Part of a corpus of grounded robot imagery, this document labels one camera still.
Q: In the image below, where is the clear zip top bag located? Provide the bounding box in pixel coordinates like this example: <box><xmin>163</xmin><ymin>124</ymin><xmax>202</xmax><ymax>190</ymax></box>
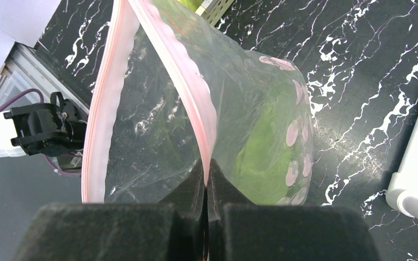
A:
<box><xmin>81</xmin><ymin>1</ymin><xmax>314</xmax><ymax>205</ymax></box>

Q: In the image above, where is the pale green plastic basket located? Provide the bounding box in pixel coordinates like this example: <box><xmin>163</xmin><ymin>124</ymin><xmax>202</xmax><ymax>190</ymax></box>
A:
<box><xmin>195</xmin><ymin>0</ymin><xmax>234</xmax><ymax>26</ymax></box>

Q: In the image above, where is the aluminium rail frame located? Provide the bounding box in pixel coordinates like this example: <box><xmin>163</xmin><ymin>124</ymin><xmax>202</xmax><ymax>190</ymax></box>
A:
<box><xmin>0</xmin><ymin>42</ymin><xmax>92</xmax><ymax>121</ymax></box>

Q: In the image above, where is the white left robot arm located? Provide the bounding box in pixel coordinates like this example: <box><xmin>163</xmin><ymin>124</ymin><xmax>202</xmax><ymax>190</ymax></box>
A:
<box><xmin>0</xmin><ymin>92</ymin><xmax>87</xmax><ymax>158</ymax></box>

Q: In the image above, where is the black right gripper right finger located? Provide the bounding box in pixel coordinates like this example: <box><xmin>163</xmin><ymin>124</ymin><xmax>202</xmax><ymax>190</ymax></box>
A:
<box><xmin>206</xmin><ymin>160</ymin><xmax>380</xmax><ymax>260</ymax></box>

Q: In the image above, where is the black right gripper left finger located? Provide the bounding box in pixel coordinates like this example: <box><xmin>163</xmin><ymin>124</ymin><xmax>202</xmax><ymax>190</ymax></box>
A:
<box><xmin>14</xmin><ymin>161</ymin><xmax>206</xmax><ymax>260</ymax></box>

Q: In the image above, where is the green leafy vegetable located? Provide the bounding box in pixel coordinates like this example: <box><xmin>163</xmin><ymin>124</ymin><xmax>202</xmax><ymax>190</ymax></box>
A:
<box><xmin>151</xmin><ymin>0</ymin><xmax>305</xmax><ymax>206</ymax></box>

